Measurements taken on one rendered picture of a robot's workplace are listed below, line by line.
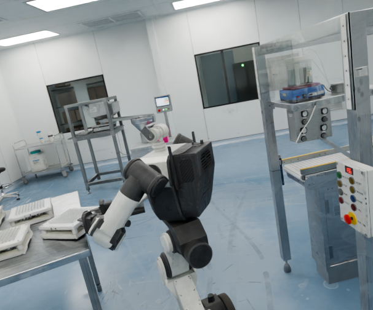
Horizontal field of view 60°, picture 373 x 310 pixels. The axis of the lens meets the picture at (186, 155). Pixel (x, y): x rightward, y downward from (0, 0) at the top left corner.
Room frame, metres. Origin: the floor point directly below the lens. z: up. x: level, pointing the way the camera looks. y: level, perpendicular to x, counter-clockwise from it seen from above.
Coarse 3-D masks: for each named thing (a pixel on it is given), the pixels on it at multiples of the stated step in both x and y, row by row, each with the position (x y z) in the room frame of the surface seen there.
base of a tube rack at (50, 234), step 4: (80, 228) 1.57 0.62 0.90; (48, 232) 1.61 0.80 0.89; (52, 232) 1.60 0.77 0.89; (56, 232) 1.59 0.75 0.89; (60, 232) 1.57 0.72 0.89; (64, 232) 1.56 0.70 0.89; (68, 232) 1.55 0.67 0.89; (72, 232) 1.54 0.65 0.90; (80, 232) 1.53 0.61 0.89; (84, 232) 1.56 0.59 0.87; (44, 236) 1.59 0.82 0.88; (48, 236) 1.58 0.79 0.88; (52, 236) 1.57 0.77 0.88; (56, 236) 1.56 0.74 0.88; (60, 236) 1.55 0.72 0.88; (64, 236) 1.54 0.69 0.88; (68, 236) 1.52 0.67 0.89; (72, 236) 1.51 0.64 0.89; (76, 236) 1.50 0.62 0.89; (80, 236) 1.52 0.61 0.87
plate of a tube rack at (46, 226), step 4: (72, 208) 1.80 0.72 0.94; (76, 208) 1.79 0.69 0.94; (80, 208) 1.77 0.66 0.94; (92, 208) 1.72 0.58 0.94; (92, 212) 1.65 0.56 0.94; (96, 212) 1.67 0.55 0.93; (56, 216) 1.72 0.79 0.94; (76, 220) 1.58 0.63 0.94; (44, 224) 1.63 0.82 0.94; (48, 224) 1.61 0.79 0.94; (52, 224) 1.60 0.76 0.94; (56, 224) 1.59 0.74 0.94; (60, 224) 1.57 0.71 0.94; (64, 224) 1.56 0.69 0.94; (68, 224) 1.55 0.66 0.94; (72, 224) 1.54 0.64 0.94; (76, 224) 1.53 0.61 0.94; (80, 224) 1.55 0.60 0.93; (40, 228) 1.60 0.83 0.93; (44, 228) 1.59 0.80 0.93; (48, 228) 1.57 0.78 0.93; (52, 228) 1.56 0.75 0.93; (56, 228) 1.55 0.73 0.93; (60, 228) 1.54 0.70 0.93; (64, 228) 1.53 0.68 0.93; (68, 228) 1.52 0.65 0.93; (72, 228) 1.51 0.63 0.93
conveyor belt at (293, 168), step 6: (324, 156) 2.13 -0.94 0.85; (330, 156) 2.11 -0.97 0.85; (336, 156) 2.09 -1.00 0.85; (342, 156) 2.06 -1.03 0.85; (294, 162) 2.13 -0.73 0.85; (300, 162) 2.10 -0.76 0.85; (306, 162) 2.08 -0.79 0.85; (312, 162) 2.05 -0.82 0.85; (318, 162) 2.03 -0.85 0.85; (324, 162) 2.01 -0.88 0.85; (288, 168) 2.05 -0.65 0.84; (294, 168) 2.01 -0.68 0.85; (300, 168) 1.99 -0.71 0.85; (294, 174) 1.95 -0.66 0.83; (300, 174) 1.88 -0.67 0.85; (306, 174) 1.87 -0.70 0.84; (300, 180) 1.88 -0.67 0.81
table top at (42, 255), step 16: (64, 208) 2.05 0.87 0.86; (32, 224) 1.86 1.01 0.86; (32, 240) 1.61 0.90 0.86; (48, 240) 1.57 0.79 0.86; (64, 240) 1.53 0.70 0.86; (80, 240) 1.49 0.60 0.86; (16, 256) 1.45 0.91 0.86; (32, 256) 1.42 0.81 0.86; (48, 256) 1.39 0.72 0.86; (64, 256) 1.35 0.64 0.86; (80, 256) 1.37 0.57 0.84; (0, 272) 1.32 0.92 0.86; (16, 272) 1.29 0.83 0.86; (32, 272) 1.30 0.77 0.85
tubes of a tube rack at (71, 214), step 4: (68, 212) 1.71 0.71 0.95; (72, 212) 1.70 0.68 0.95; (76, 212) 1.68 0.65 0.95; (80, 212) 1.67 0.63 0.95; (60, 216) 1.68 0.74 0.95; (64, 216) 1.67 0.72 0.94; (68, 216) 1.65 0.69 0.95; (72, 216) 1.63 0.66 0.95; (76, 216) 1.62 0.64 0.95; (56, 220) 1.62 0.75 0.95; (60, 220) 1.61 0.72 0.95; (64, 220) 1.60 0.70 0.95; (68, 220) 1.59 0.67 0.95
